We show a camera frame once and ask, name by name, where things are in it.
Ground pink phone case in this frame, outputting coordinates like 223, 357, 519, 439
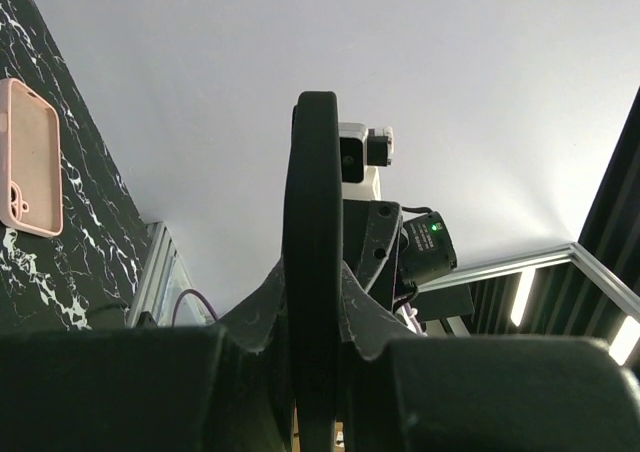
1, 78, 64, 238

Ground black phone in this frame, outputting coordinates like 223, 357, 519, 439
282, 91, 343, 451

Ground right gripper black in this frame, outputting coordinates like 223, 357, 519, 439
343, 199, 474, 322

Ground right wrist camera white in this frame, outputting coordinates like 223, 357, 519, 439
339, 122, 394, 201

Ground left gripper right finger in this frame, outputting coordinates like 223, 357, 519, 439
339, 264, 425, 451

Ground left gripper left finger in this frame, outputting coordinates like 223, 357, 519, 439
219, 262, 294, 451

